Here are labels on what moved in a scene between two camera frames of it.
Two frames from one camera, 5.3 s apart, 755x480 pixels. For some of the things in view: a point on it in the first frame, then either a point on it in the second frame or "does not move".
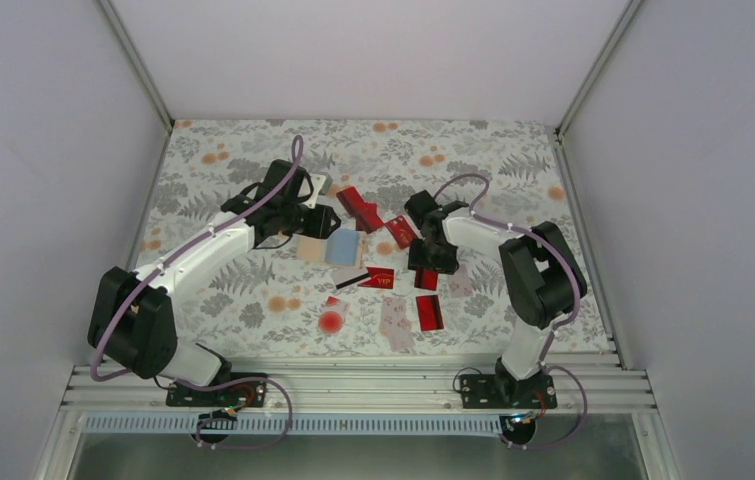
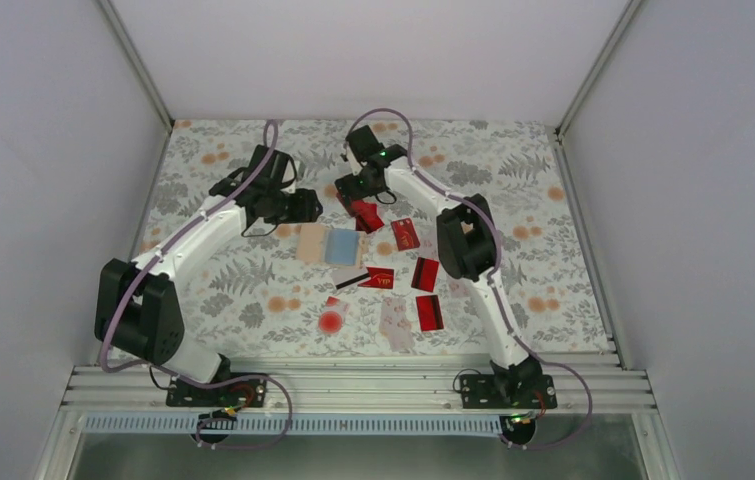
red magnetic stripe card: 425,278 does not move
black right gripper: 448,266 to 346,186
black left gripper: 319,228 to 304,210
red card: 367,215 does not move
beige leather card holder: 340,247 does not move
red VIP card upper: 401,232 does not move
